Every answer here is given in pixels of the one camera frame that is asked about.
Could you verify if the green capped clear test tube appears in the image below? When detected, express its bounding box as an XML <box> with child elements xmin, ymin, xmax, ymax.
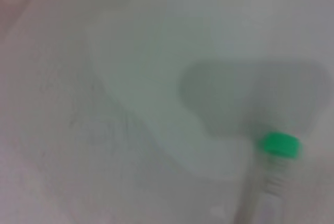
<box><xmin>234</xmin><ymin>131</ymin><xmax>305</xmax><ymax>224</ymax></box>

